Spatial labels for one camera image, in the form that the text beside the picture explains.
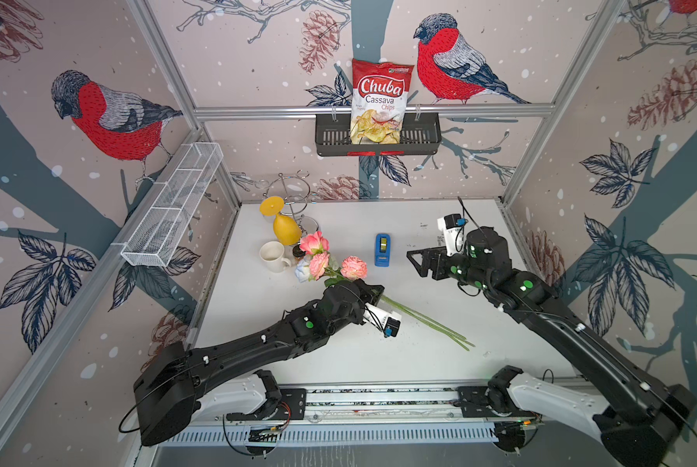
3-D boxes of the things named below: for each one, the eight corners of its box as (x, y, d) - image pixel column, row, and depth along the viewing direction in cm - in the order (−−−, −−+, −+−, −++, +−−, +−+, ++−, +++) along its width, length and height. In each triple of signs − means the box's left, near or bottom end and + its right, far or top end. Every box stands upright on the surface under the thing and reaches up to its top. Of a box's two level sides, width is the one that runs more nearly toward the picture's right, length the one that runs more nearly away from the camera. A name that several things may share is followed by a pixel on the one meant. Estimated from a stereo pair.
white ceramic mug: (264, 276, 100) (256, 260, 93) (268, 257, 105) (261, 241, 98) (291, 275, 100) (286, 260, 93) (294, 257, 105) (289, 241, 98)
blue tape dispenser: (375, 267, 101) (375, 260, 98) (374, 240, 109) (374, 233, 106) (391, 267, 101) (392, 260, 98) (389, 239, 109) (390, 232, 106)
